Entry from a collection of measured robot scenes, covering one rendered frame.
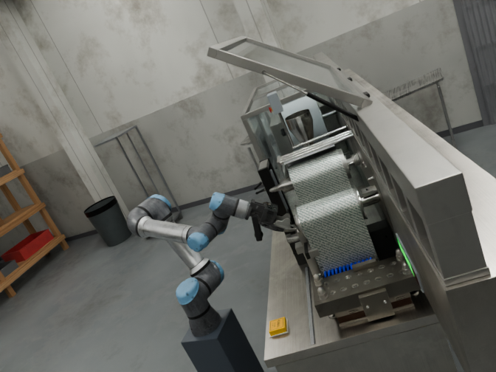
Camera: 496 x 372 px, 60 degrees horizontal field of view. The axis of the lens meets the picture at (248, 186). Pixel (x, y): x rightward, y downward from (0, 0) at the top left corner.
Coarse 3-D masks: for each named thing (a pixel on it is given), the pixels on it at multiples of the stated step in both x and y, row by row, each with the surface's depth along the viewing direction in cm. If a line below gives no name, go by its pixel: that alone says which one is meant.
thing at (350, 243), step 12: (336, 228) 169; (348, 228) 168; (360, 228) 168; (312, 240) 171; (324, 240) 171; (336, 240) 170; (348, 240) 170; (360, 240) 170; (324, 252) 173; (336, 252) 172; (348, 252) 172; (360, 252) 172; (372, 252) 171; (324, 264) 175; (336, 264) 174
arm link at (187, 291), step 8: (192, 280) 195; (200, 280) 196; (184, 288) 193; (192, 288) 190; (200, 288) 193; (208, 288) 196; (176, 296) 192; (184, 296) 189; (192, 296) 189; (200, 296) 192; (208, 296) 197; (184, 304) 190; (192, 304) 190; (200, 304) 192; (208, 304) 196; (192, 312) 191; (200, 312) 192
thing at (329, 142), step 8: (336, 136) 193; (344, 136) 189; (352, 136) 185; (312, 144) 196; (320, 144) 191; (328, 144) 187; (296, 152) 194; (304, 152) 190; (312, 152) 191; (280, 160) 195; (288, 160) 192; (280, 168) 192
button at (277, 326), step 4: (272, 320) 179; (276, 320) 178; (280, 320) 177; (284, 320) 176; (272, 324) 177; (276, 324) 176; (280, 324) 174; (284, 324) 174; (272, 328) 174; (276, 328) 173; (280, 328) 172; (284, 328) 172; (272, 332) 173; (276, 332) 173; (280, 332) 173
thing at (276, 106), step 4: (272, 92) 213; (276, 92) 210; (268, 96) 210; (272, 96) 209; (276, 96) 209; (272, 100) 210; (276, 100) 210; (272, 104) 211; (276, 104) 211; (280, 104) 211; (272, 108) 211; (276, 108) 211; (280, 108) 211; (276, 112) 212
